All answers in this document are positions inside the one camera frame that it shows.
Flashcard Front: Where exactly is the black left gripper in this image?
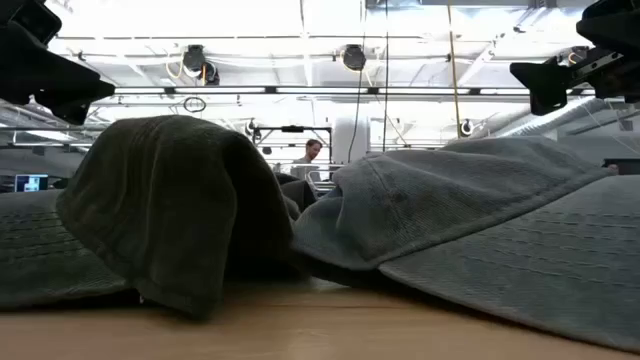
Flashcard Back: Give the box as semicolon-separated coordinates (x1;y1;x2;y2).
0;0;116;126

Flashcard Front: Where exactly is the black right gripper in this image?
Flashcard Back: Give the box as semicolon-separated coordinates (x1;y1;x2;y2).
509;0;640;116

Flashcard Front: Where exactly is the dark baseball cap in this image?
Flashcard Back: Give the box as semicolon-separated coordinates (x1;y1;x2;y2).
0;114;296;321

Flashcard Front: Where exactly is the blue-grey baseball cap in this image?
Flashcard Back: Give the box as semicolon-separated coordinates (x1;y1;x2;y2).
292;135;640;354

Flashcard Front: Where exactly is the computer monitor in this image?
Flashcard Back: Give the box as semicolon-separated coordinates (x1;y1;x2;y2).
14;173;50;194

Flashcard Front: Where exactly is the person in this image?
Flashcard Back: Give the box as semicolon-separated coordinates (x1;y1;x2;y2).
292;138;324;166

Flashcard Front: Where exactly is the silver ventilation duct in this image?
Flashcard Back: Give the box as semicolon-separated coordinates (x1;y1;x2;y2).
469;97;609;140

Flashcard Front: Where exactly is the yellow cable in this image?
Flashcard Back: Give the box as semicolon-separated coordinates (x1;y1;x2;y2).
446;0;462;140

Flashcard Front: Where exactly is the black background station frame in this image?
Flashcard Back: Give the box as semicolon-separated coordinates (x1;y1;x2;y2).
253;124;334;162

